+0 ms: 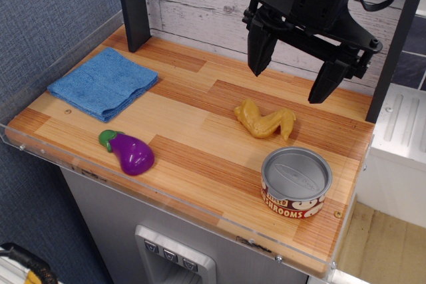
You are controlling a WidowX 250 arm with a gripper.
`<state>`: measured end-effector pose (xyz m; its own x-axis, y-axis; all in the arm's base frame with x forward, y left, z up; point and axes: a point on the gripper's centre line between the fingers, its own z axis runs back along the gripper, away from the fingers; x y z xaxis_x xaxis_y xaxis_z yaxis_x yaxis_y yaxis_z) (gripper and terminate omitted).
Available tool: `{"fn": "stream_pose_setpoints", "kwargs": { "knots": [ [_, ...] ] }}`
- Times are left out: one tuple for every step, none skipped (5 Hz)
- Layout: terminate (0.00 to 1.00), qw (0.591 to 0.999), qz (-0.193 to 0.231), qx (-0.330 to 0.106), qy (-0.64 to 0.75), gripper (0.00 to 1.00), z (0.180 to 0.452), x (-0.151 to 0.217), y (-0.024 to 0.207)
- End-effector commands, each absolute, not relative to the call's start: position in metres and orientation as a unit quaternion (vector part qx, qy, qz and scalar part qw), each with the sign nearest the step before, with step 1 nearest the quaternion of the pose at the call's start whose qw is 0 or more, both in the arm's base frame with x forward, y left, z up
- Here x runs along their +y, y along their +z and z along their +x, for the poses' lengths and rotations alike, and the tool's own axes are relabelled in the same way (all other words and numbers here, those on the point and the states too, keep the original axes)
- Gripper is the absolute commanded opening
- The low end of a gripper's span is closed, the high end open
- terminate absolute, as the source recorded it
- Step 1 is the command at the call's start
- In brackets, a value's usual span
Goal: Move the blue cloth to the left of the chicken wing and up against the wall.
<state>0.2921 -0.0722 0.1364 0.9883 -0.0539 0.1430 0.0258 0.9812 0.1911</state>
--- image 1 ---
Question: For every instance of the toy chicken wing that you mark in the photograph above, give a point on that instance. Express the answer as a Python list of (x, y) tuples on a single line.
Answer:
[(248, 114)]

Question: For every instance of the yellow object bottom left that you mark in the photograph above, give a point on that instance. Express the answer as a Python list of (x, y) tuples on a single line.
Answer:
[(19, 265)]

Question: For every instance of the grey toy fridge cabinet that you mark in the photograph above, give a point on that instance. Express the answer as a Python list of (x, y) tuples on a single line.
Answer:
[(112, 216)]

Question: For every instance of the blue cloth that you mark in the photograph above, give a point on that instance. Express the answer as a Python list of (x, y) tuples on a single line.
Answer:
[(105, 85)]

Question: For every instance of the right black frame post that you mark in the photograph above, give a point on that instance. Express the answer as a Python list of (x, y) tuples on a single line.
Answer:
[(406, 18)]

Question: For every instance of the sliced mushrooms can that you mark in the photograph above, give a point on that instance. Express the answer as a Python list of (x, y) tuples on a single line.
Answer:
[(295, 182)]

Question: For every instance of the black frame post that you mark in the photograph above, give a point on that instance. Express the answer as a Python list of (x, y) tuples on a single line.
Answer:
[(136, 23), (406, 18)]

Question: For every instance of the silver dispenser panel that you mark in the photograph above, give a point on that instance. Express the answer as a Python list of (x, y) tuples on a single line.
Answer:
[(168, 261)]

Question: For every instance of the purple toy eggplant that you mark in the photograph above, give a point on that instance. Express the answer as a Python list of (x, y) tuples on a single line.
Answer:
[(135, 156)]

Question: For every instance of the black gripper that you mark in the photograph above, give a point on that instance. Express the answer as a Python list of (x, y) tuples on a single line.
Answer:
[(323, 29)]

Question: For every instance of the white toy sink unit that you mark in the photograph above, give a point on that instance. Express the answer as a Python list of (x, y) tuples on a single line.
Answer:
[(392, 180)]

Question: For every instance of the left black frame post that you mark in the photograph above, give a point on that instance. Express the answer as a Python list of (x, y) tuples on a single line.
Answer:
[(136, 23)]

